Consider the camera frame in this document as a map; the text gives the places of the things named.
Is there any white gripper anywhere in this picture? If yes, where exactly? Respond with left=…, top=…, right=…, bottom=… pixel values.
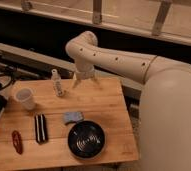
left=72, top=70, right=98, bottom=88

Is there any white ceramic cup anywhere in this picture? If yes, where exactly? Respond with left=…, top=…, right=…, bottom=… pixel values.
left=15, top=88, right=36, bottom=110

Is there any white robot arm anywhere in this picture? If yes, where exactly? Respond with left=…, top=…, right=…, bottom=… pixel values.
left=65, top=31, right=191, bottom=171

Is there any black ceramic bowl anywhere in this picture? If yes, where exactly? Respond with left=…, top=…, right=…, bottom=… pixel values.
left=68, top=120, right=105, bottom=159

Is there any clear plastic bottle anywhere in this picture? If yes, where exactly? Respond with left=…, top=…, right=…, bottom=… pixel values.
left=51, top=69, right=64, bottom=97

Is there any blue grey sponge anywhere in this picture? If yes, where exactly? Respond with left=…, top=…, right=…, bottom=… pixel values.
left=63, top=112, right=84, bottom=124

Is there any black white striped case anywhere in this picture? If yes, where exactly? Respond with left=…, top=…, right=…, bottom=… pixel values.
left=34, top=114, right=48, bottom=144

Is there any wooden railing frame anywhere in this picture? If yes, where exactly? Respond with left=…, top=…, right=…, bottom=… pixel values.
left=0, top=0, right=191, bottom=46

